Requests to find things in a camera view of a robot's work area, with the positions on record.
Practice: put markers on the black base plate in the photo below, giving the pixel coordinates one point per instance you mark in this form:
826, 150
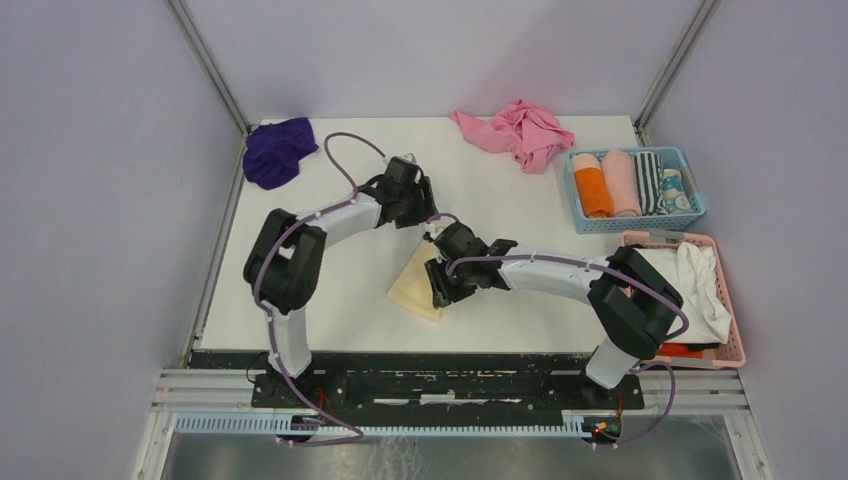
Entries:
431, 390

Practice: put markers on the white cloth in basket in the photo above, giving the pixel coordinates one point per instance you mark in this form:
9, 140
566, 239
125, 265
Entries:
691, 271

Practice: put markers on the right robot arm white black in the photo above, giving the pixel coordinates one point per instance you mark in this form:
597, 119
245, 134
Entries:
638, 308

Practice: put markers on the pink crumpled towel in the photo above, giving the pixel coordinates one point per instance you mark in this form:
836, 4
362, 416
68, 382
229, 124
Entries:
530, 133

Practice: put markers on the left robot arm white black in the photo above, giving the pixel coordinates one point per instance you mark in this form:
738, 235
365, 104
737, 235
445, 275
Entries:
284, 264

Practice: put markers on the light pink rolled towel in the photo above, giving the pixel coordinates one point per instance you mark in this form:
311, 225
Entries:
619, 174

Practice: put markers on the pink plastic basket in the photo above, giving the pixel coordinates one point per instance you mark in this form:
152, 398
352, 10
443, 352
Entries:
715, 356

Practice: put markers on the orange rolled towel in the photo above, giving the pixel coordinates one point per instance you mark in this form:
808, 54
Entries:
591, 186

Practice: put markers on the yellow towel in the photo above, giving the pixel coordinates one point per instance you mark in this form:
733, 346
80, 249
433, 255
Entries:
411, 291

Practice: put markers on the purple towel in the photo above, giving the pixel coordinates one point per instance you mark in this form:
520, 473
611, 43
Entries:
274, 151

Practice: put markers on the blue slotted cable duct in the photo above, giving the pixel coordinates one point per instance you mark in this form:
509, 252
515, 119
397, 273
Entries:
281, 424

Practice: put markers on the green white striped towel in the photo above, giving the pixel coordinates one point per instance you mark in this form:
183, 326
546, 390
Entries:
649, 175

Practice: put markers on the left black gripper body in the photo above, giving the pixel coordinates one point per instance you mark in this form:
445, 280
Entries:
414, 209

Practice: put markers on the aluminium frame rails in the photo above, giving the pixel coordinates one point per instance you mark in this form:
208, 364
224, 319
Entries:
698, 394

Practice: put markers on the orange cloth in basket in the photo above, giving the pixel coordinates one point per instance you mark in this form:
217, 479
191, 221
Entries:
684, 351

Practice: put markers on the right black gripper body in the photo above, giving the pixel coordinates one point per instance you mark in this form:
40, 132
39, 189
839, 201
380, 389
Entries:
458, 285

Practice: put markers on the teal patterned towel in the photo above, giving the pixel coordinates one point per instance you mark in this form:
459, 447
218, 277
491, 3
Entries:
675, 199

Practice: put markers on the blue plastic basket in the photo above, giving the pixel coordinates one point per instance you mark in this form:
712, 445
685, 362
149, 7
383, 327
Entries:
672, 158

